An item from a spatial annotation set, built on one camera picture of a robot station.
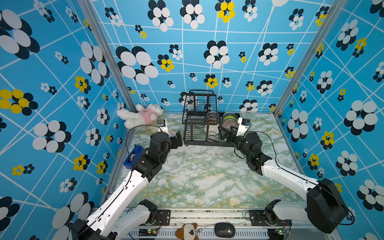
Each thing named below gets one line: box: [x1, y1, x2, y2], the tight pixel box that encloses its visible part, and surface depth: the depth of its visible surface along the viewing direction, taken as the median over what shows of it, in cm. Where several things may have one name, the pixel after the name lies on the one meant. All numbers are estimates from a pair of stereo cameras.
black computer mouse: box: [214, 222, 236, 238], surface depth 71 cm
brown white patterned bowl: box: [205, 111, 221, 125], surface depth 110 cm
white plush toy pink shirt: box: [116, 103, 164, 129], surface depth 107 cm
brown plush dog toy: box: [175, 222, 199, 240], surface depth 69 cm
